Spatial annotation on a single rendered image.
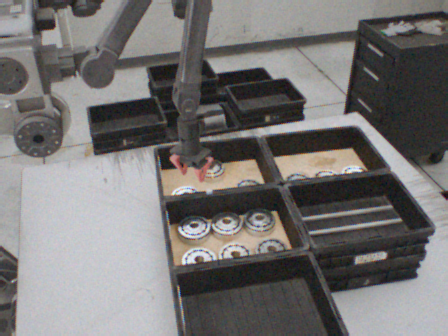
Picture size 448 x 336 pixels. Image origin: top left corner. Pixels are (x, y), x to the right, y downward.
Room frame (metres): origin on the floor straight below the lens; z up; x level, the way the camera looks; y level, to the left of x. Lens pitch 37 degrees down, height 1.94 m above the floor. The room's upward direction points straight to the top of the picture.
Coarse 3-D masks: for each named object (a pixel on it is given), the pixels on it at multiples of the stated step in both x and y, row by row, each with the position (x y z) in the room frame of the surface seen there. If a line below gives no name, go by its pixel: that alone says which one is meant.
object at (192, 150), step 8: (184, 144) 1.10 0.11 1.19; (192, 144) 1.10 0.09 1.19; (200, 144) 1.13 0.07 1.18; (176, 152) 1.12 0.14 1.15; (184, 152) 1.10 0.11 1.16; (192, 152) 1.10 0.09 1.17; (200, 152) 1.12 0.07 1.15; (208, 152) 1.12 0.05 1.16; (192, 160) 1.08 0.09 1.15; (200, 160) 1.08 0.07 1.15
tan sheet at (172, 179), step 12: (192, 168) 1.47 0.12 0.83; (228, 168) 1.47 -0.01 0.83; (240, 168) 1.47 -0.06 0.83; (252, 168) 1.47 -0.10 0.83; (168, 180) 1.40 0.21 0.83; (180, 180) 1.40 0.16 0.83; (192, 180) 1.40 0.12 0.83; (228, 180) 1.40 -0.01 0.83; (240, 180) 1.40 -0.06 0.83; (168, 192) 1.33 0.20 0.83
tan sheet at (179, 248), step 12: (240, 216) 1.21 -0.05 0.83; (276, 216) 1.21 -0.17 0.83; (276, 228) 1.15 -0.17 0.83; (180, 240) 1.10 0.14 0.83; (216, 240) 1.10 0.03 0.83; (240, 240) 1.10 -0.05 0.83; (252, 240) 1.10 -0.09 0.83; (180, 252) 1.05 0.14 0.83; (216, 252) 1.05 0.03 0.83; (252, 252) 1.05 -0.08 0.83; (180, 264) 1.00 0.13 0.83
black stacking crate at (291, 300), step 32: (192, 288) 0.88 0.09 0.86; (224, 288) 0.90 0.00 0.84; (256, 288) 0.91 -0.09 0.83; (288, 288) 0.91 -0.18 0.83; (320, 288) 0.84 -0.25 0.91; (192, 320) 0.80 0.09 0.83; (224, 320) 0.80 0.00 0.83; (256, 320) 0.80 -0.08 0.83; (288, 320) 0.80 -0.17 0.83; (320, 320) 0.80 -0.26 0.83
